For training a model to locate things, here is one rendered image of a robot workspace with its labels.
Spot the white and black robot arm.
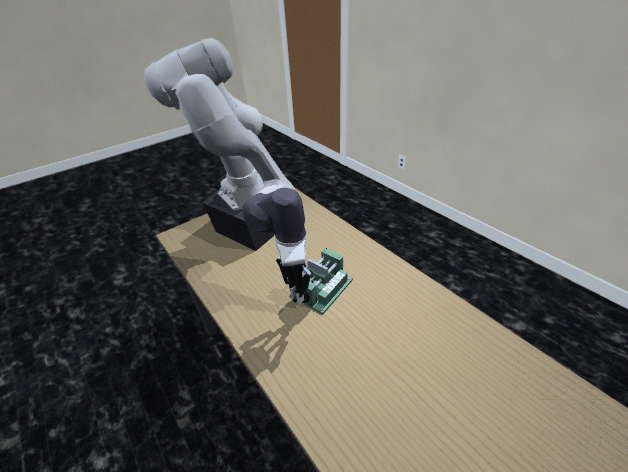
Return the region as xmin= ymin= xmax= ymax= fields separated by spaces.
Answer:
xmin=144 ymin=38 xmax=307 ymax=266

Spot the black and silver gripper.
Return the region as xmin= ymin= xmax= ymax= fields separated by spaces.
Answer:
xmin=276 ymin=257 xmax=313 ymax=305

